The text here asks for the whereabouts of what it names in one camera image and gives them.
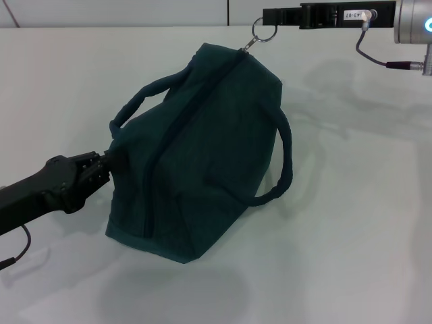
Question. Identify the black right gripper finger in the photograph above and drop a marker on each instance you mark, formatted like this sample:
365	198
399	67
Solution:
281	16

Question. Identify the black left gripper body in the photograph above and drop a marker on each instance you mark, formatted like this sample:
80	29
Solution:
44	192

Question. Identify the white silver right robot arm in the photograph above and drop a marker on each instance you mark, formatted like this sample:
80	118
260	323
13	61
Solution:
415	20

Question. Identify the dark teal lunch bag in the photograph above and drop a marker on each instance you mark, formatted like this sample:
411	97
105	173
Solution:
202	168

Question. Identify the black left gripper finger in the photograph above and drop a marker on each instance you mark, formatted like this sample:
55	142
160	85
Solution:
116	160

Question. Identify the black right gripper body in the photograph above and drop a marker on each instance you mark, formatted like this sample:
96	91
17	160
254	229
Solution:
347	15

